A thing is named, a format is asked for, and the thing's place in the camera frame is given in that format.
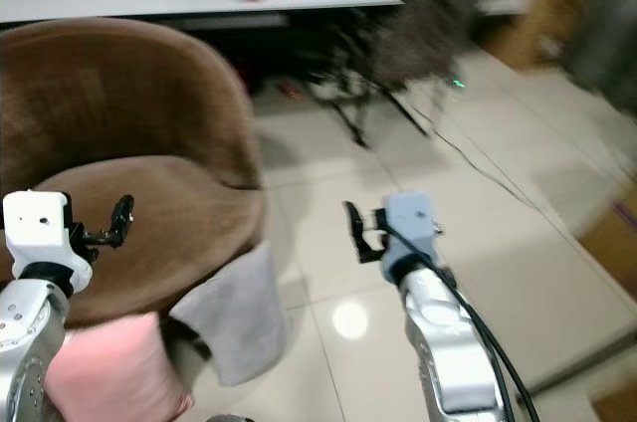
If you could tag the brown fabric armchair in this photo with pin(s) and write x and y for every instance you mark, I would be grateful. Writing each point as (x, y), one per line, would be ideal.
(129, 94)

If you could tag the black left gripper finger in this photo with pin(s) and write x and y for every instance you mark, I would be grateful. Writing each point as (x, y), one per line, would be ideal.
(124, 215)

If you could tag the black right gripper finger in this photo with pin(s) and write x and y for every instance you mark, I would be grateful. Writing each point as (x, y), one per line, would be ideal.
(356, 225)

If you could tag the brown cardboard box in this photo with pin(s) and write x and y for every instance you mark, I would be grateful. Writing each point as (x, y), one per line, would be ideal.
(532, 24)

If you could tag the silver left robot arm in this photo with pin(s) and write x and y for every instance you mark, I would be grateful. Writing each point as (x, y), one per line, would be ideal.
(28, 342)

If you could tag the pink pillow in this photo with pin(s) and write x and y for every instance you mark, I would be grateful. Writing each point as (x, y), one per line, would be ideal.
(114, 372)

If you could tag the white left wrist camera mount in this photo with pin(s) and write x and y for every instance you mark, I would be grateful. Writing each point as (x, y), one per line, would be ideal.
(35, 228)

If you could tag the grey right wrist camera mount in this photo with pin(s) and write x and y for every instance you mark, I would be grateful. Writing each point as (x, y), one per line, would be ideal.
(410, 223)

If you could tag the small red object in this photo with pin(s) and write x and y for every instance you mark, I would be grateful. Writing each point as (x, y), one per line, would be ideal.
(289, 92)

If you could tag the black folding stand legs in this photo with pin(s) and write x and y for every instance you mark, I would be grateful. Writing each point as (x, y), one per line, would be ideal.
(358, 104)

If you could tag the flat brown cardboard piece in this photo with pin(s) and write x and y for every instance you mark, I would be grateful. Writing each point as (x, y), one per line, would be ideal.
(612, 233)

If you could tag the dark grey draped chair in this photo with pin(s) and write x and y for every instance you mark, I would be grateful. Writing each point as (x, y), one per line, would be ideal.
(423, 34)

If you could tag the grey pillow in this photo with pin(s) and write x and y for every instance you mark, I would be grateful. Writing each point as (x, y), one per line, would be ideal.
(234, 317)

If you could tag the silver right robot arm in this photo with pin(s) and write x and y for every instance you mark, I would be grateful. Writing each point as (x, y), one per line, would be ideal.
(448, 342)

